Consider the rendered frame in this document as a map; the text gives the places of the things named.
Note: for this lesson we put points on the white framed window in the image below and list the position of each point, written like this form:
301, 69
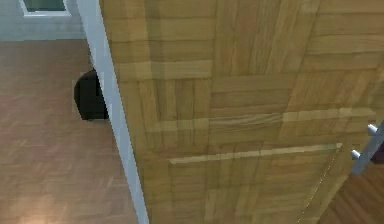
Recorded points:
45, 6

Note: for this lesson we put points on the light wooden room door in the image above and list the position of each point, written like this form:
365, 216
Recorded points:
240, 100

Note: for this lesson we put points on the black rounded object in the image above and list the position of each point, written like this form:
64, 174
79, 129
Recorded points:
89, 96

